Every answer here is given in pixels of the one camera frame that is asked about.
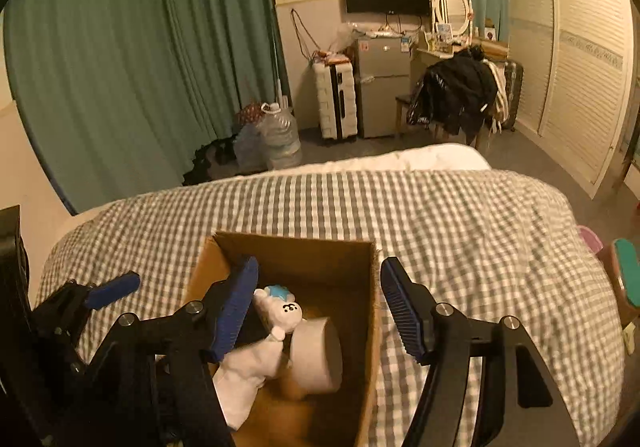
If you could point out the brown cardboard box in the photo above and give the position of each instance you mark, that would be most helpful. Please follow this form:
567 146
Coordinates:
330 277

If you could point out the teal stool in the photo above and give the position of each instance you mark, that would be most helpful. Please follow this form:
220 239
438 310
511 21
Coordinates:
629 272

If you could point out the wooden chair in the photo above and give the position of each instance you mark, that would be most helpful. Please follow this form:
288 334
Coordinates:
402 107

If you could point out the dark suitcase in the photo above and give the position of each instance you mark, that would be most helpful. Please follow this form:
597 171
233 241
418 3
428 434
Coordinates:
512 92

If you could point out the wide green curtain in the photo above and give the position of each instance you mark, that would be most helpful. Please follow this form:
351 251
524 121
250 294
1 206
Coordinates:
125 52

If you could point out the clear plastic bag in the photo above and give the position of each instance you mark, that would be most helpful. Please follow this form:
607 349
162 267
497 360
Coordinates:
250 144

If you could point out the black shoes pile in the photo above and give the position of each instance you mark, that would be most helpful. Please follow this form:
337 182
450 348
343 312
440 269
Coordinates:
207 162

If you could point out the large clear water jug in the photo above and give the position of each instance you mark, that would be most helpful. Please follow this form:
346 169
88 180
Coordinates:
285 139

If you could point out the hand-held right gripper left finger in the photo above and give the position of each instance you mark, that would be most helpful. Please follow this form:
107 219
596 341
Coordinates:
234 313

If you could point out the small silver fridge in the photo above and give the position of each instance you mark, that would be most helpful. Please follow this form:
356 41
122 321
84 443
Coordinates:
382 92

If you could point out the pink plastic container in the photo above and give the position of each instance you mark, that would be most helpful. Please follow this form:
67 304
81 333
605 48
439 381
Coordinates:
589 238

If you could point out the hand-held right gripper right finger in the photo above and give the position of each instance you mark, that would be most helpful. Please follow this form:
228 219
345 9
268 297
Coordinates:
403 313

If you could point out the translucent plastic bag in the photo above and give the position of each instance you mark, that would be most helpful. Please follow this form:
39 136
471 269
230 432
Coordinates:
345 37

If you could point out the round white mirror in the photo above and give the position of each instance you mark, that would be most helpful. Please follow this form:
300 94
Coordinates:
452 2

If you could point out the white louvred wardrobe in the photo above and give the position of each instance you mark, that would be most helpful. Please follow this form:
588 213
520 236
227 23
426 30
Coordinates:
575 57

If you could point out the white suitcase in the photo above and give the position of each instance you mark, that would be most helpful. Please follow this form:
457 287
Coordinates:
337 99

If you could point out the red patterned bag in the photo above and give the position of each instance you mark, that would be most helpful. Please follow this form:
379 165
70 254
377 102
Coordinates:
250 113

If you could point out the white plush toy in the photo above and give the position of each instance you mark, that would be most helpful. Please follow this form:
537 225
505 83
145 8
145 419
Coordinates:
260 367

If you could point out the black jacket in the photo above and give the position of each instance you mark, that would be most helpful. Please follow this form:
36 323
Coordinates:
457 89

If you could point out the white striped cloth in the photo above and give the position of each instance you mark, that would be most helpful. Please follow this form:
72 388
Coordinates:
500 99

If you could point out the grey checked blanket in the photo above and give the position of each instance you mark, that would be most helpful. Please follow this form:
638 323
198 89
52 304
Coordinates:
460 227

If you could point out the wooden dressing table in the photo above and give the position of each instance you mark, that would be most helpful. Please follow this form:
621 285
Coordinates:
425 57

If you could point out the white tape roll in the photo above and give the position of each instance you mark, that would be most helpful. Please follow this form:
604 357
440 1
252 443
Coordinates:
316 356

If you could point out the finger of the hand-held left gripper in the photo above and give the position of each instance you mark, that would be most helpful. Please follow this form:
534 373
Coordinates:
112 290

